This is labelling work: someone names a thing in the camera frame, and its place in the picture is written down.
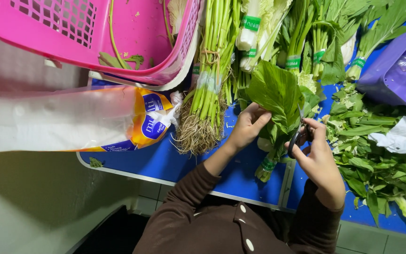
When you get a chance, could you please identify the choy sum bundle, green tape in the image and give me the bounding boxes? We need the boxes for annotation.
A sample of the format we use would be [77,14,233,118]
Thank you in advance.
[345,0,406,82]
[309,0,369,86]
[277,0,317,75]

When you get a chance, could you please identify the purple plastic container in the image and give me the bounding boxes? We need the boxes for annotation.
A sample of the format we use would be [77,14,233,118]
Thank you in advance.
[356,21,406,108]

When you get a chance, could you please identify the person's brown shirt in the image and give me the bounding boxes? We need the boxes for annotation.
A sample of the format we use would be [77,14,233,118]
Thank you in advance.
[133,196,295,254]

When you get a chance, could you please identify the napa cabbage with green tape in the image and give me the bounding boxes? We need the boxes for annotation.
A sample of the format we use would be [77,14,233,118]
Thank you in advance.
[236,0,293,52]
[239,11,288,73]

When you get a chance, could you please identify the black scissors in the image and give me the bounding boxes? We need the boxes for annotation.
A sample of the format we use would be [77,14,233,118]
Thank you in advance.
[287,103,313,160]

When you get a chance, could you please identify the pile of green leaf trimmings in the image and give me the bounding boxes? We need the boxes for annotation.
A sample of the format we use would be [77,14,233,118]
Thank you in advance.
[322,82,406,227]

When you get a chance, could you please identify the pink plastic basket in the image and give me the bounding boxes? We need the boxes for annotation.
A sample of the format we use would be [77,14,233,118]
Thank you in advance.
[0,0,202,86]

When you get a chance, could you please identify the person's right hand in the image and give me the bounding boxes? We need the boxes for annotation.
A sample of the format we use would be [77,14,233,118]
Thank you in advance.
[284,118,347,209]

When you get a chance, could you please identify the wilted green leaf scrap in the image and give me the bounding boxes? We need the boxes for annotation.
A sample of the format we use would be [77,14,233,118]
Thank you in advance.
[98,52,144,71]

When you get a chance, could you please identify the long green stem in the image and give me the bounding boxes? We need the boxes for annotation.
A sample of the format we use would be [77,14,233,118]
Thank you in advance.
[108,0,133,70]

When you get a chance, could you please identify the leafy spinach bundle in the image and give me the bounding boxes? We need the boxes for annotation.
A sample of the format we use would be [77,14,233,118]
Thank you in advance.
[246,60,326,183]

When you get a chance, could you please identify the green stalk bundle with roots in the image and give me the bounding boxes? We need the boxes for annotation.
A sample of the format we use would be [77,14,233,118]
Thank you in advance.
[174,0,243,156]

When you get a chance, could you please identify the white plastic bag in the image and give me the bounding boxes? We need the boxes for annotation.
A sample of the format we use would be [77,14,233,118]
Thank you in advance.
[367,105,406,160]

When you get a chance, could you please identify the orange blue tissue pack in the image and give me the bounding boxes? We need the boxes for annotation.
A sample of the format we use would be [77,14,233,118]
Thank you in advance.
[0,86,184,154]

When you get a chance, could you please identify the person's left hand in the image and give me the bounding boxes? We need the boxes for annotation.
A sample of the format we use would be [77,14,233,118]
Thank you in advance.
[224,102,273,153]

